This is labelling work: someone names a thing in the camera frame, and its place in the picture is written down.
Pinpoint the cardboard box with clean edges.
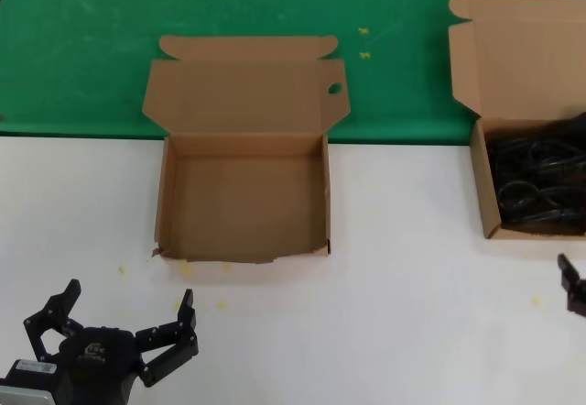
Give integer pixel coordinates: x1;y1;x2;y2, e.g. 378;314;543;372
447;0;586;241

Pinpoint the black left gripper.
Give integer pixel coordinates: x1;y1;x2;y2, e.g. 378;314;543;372
22;279;201;405

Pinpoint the black power cable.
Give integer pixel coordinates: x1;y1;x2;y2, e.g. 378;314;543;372
496;180;586;236
487;125;586;186

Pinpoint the cardboard box with torn edge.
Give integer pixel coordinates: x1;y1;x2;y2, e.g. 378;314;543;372
140;34;352;268

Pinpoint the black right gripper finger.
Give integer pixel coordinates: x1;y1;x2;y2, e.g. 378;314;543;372
557;253;586;318

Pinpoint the green table mat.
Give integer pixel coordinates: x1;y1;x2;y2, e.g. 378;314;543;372
0;0;586;148

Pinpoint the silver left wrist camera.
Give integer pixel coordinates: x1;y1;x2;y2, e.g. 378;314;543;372
0;358;59;405

